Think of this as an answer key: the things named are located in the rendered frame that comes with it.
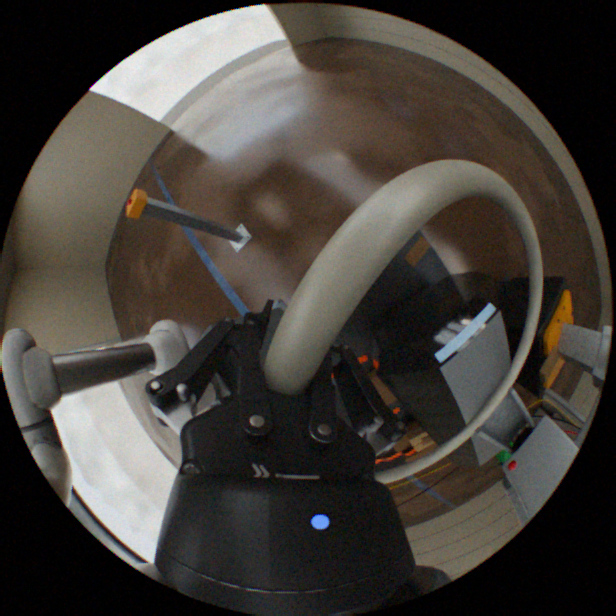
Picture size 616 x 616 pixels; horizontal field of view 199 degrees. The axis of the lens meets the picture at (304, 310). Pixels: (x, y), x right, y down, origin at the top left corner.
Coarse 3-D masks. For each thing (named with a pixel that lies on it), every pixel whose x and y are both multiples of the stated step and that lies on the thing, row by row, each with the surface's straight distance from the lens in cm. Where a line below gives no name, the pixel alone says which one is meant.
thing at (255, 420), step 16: (256, 320) 15; (256, 336) 13; (240, 352) 12; (256, 352) 12; (240, 368) 9; (256, 368) 10; (240, 384) 8; (256, 384) 9; (240, 400) 8; (256, 400) 8; (240, 416) 7; (256, 416) 7; (240, 432) 7; (256, 432) 7
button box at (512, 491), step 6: (510, 492) 77; (516, 492) 76; (510, 498) 77; (516, 498) 76; (516, 504) 76; (522, 504) 76; (516, 510) 76; (522, 510) 76; (522, 516) 76; (528, 516) 77; (522, 522) 76; (528, 522) 76; (522, 528) 76
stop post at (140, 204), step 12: (144, 192) 118; (132, 204) 110; (144, 204) 111; (156, 204) 117; (168, 204) 125; (132, 216) 114; (156, 216) 120; (168, 216) 122; (180, 216) 125; (192, 216) 131; (192, 228) 136; (204, 228) 140; (216, 228) 146; (228, 228) 161; (240, 228) 178; (240, 240) 173
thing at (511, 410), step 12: (516, 396) 50; (504, 408) 58; (516, 408) 65; (492, 420) 57; (504, 420) 63; (516, 420) 72; (528, 420) 70; (480, 432) 48; (492, 432) 63; (504, 432) 70; (516, 432) 80; (504, 444) 70
